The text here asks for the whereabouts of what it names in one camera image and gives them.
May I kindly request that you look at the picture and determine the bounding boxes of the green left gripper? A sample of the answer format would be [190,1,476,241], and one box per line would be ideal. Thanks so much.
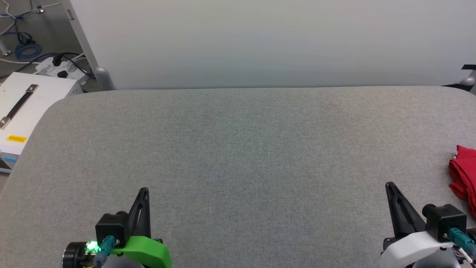
[111,187,173,268]

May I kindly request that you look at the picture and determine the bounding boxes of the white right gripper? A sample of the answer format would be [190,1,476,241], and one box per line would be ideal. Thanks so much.
[379,182,454,268]

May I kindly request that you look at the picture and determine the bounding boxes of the red and white garment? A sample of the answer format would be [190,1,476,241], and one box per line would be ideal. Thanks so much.
[448,145,476,218]

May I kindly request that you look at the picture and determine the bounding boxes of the white equipment case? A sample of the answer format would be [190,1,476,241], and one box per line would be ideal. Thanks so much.
[0,72,84,174]

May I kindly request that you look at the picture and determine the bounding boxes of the white power strip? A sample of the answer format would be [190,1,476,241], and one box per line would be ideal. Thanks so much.
[35,56,90,81]

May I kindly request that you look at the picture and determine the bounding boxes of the white partition board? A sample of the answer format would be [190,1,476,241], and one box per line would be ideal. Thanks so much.
[70,0,476,90]

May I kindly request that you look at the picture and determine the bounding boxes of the teal left camera cable plug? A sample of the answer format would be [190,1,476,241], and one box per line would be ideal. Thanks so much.
[92,235,118,267]

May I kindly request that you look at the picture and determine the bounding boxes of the teal camera cable plug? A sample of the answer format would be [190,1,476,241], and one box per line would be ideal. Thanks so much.
[446,227,476,258]
[92,235,118,267]

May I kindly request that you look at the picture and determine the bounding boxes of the teal right camera cable plug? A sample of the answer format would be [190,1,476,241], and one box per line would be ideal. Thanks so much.
[446,227,476,258]

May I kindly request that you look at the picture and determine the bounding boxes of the grey partition post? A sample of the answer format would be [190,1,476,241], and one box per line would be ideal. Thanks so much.
[67,0,115,91]
[459,69,476,94]

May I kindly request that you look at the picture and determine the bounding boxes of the black case handle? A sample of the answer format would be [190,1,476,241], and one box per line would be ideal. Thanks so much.
[0,84,39,129]

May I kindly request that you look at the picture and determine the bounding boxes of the black power cable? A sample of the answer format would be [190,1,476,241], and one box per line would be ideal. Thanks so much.
[0,52,95,79]

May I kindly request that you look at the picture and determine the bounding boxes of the blue coiled cable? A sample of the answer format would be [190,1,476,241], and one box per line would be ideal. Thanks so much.
[14,41,43,62]

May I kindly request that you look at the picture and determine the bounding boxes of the white floor cable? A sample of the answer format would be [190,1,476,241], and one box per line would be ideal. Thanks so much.
[0,2,62,36]

